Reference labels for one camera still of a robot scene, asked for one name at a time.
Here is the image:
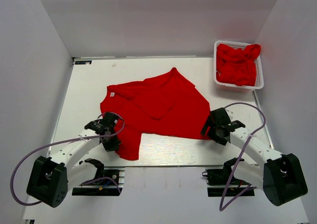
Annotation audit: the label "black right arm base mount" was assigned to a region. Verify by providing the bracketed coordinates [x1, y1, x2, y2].
[202, 167, 249, 197]

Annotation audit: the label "red t-shirt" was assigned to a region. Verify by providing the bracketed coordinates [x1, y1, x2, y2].
[100, 68, 210, 161]

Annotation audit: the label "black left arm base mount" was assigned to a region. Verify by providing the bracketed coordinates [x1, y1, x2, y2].
[71, 168, 125, 197]

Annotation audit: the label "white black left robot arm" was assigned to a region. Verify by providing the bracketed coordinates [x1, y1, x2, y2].
[26, 112, 124, 208]

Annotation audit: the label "blue label sticker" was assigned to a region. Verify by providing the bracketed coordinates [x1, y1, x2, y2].
[75, 60, 92, 65]

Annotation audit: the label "red t-shirts in basket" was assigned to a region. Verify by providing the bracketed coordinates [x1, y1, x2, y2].
[216, 44, 261, 86]

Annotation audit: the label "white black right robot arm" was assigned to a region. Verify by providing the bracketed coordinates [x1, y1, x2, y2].
[201, 108, 308, 206]

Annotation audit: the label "white plastic basket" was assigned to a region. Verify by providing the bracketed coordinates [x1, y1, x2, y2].
[213, 41, 264, 93]

